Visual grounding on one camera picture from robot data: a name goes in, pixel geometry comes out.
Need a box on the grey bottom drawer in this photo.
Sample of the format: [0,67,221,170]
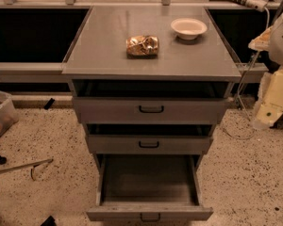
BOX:
[87,154,213,222]

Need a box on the grey drawer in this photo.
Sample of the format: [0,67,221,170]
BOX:
[87,154,213,222]
[87,124,212,154]
[73,79,228,124]

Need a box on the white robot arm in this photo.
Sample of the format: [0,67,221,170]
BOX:
[248,12,283,130]

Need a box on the grey metal drawer cabinet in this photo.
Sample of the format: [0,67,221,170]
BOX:
[62,4,241,169]

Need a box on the grey top drawer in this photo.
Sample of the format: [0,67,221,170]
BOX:
[73,79,228,124]

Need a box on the grey middle drawer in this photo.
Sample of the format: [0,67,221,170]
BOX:
[87,124,212,154]

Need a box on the white paper bowl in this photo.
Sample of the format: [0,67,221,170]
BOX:
[171,18,208,40]

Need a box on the small black floor block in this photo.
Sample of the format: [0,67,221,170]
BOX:
[43,98,55,110]

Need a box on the long metal rod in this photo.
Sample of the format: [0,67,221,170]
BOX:
[0,158,54,174]

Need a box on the clear plastic storage bin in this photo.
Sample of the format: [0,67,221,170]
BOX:
[0,91,19,137]

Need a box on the black object bottom edge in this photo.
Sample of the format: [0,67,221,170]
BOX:
[41,216,57,226]

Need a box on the white power cable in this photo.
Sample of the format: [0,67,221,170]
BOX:
[222,7,272,141]

